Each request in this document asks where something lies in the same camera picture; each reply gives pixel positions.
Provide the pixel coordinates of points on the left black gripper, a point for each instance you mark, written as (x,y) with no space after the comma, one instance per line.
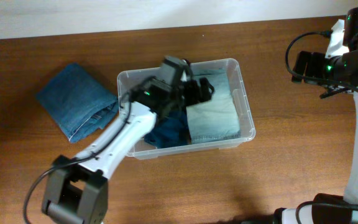
(190,90)

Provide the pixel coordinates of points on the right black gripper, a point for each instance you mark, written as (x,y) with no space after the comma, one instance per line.
(317,61)

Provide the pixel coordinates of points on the light grey jeans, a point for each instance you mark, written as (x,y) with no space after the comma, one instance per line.
(216,119)

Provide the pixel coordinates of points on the dark blue jeans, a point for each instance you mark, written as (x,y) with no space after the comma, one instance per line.
(170,132)

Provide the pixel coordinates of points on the blue denim jeans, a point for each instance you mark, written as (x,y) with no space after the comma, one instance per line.
(77,102)

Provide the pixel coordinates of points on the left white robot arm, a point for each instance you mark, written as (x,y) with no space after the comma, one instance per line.
(77,188)

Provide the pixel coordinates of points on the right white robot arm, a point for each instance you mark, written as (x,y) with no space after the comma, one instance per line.
(326,206)

